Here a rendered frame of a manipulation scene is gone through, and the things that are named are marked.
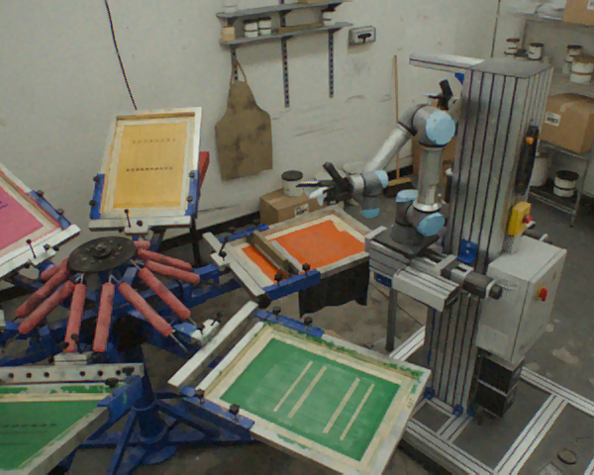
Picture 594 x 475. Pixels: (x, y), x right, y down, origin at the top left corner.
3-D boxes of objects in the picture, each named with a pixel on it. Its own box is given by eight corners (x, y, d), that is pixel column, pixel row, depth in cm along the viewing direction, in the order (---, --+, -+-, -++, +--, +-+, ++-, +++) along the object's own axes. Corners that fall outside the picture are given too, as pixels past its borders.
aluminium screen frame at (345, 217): (335, 210, 339) (335, 205, 337) (393, 251, 295) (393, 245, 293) (220, 246, 307) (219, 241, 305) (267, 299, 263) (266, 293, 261)
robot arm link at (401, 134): (410, 91, 218) (337, 186, 228) (424, 98, 210) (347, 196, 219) (426, 107, 225) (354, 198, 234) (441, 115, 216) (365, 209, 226)
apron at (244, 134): (271, 166, 505) (263, 52, 450) (275, 168, 499) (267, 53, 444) (220, 180, 483) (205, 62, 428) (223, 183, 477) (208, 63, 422)
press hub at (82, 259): (175, 406, 330) (131, 216, 259) (198, 451, 301) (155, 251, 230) (113, 432, 314) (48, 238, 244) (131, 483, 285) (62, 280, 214)
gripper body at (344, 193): (326, 206, 203) (354, 200, 207) (324, 185, 200) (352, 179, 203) (318, 200, 210) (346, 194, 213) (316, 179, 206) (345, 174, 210)
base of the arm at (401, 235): (429, 236, 249) (431, 217, 244) (410, 248, 240) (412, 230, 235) (402, 225, 259) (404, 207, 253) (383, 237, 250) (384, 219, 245)
